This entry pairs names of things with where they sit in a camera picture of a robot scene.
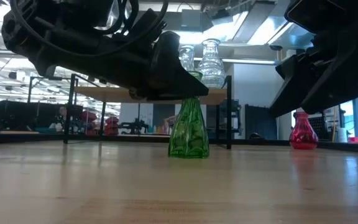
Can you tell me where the large white ceiling duct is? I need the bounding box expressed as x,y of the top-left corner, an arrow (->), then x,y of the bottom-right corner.
228,0 -> 316,50

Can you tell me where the bright ceiling light panel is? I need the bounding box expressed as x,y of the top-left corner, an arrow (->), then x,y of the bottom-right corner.
178,26 -> 241,45

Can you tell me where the red bulbous glass vase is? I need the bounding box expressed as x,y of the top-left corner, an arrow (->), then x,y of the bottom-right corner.
289,111 -> 319,151

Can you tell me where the black perforated rack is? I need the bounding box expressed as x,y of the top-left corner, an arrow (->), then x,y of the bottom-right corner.
309,112 -> 334,141

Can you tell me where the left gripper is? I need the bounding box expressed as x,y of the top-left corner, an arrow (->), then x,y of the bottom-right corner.
1,6 -> 210,101

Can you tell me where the yellow hanging cable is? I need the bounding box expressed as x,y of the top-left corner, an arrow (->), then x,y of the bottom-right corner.
331,107 -> 339,142

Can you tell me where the black curtain partition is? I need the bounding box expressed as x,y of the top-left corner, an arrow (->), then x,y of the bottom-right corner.
0,100 -> 84,131

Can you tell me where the clear ribbed glass vase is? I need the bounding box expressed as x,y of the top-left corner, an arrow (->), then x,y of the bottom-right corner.
197,38 -> 226,89

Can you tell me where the wooden shelf black metal frame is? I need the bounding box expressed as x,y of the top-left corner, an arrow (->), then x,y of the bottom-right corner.
62,73 -> 233,151

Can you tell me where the clear swirl glass vase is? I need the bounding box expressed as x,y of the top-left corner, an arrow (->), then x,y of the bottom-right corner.
178,45 -> 196,72

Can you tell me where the black equipment rack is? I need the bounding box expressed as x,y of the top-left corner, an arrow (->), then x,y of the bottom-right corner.
208,98 -> 241,140

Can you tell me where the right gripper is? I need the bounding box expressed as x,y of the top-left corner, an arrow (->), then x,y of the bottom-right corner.
268,0 -> 358,118

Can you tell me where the person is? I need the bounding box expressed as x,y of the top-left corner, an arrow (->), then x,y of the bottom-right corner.
50,106 -> 74,133
163,114 -> 177,134

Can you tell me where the grey ceiling box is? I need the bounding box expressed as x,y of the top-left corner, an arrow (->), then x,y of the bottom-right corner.
181,9 -> 203,32

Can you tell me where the black panel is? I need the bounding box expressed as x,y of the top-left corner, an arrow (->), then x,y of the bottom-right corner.
245,104 -> 275,141

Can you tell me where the red bin stack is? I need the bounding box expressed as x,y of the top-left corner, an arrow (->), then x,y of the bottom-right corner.
82,110 -> 98,136
104,116 -> 120,136

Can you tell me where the white paper roll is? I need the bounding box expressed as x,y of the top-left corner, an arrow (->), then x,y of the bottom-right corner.
337,127 -> 349,143

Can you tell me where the black aluminium rig frame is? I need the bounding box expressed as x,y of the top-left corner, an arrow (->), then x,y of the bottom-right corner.
0,130 -> 358,155

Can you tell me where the green tall glass vase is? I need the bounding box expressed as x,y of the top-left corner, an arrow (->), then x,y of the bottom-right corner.
167,70 -> 210,159

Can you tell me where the teal tray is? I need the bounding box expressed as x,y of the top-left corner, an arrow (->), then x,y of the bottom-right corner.
35,126 -> 58,133

